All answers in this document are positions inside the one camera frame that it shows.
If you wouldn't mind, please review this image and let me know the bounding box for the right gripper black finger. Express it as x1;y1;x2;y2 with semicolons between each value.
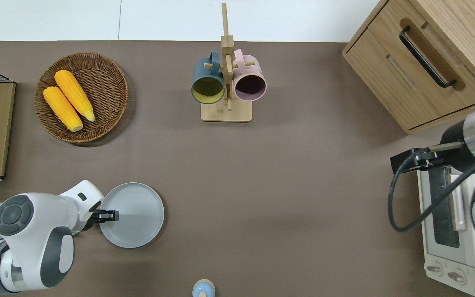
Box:
390;148;430;174
426;153;448;170

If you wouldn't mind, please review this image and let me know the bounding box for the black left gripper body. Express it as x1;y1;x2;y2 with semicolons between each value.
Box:
82;201;105;233

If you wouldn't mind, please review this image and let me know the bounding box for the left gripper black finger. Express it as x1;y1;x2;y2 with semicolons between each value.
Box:
96;209;120;222

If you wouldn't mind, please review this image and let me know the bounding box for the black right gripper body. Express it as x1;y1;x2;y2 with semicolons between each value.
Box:
441;122;475;173

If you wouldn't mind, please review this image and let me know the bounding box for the gray plate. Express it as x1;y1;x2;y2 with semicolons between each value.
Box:
99;182;165;249

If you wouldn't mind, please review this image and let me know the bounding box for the wooden cabinet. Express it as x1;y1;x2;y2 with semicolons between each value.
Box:
342;0;475;135

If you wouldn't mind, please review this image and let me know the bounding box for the white toaster oven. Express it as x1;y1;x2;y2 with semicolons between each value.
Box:
417;165;475;297

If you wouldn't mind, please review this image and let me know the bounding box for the blue call bell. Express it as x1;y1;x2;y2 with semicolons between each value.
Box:
192;279;216;297

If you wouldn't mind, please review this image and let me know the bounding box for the yellow corn cob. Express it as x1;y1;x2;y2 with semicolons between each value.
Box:
43;86;83;132
54;70;96;122

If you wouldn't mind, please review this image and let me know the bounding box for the round wicker basket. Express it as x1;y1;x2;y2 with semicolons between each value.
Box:
35;52;129;144

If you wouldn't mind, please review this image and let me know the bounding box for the wooden mug tree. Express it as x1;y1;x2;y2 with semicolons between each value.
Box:
201;2;256;122

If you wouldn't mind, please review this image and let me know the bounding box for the dark blue mug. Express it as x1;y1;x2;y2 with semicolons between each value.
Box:
191;52;225;104

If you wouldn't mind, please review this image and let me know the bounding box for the pink mug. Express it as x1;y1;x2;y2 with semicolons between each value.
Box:
233;49;267;101

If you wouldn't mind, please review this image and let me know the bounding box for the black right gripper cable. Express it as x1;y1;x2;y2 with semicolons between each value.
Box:
388;146;475;233

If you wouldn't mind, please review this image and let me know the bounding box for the silver toaster oven handle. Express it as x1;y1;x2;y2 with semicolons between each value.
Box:
452;173;468;231

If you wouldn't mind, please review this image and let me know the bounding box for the black cabinet handle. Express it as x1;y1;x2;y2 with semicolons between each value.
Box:
400;26;456;88

